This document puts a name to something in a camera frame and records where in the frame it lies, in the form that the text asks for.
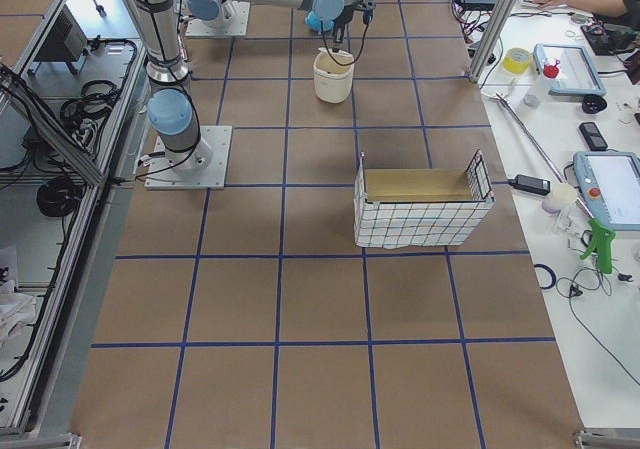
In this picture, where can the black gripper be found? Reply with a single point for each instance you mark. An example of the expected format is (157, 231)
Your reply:
(343, 20)

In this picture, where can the white trash can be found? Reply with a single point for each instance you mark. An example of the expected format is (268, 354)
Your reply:
(333, 75)

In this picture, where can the person forearm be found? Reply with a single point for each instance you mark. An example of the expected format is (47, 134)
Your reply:
(611, 8)

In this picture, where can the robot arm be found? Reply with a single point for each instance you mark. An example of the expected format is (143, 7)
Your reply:
(170, 108)
(213, 13)

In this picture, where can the blue teddy bear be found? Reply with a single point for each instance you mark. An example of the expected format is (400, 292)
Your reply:
(318, 25)

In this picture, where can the long metal rod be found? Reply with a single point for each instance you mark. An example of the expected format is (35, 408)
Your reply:
(507, 107)

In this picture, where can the yellow tape roll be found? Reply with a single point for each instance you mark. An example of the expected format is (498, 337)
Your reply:
(517, 60)

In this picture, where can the clear bottle red cap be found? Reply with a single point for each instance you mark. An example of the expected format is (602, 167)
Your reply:
(541, 87)

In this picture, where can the teach pendant far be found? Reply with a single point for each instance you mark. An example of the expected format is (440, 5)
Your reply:
(578, 75)

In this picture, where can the teach pendant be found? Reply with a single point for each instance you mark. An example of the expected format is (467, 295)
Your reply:
(609, 184)
(578, 75)

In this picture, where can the black power adapter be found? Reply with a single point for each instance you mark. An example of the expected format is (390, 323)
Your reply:
(530, 184)

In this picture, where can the teach pendant near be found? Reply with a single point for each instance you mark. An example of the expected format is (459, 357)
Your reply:
(609, 184)

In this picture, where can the green plastic gun tool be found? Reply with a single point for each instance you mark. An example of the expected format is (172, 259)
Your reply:
(600, 244)

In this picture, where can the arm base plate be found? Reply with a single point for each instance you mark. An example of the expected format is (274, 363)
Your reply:
(204, 168)
(238, 27)

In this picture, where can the aluminium frame post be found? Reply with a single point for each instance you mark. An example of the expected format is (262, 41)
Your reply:
(496, 22)

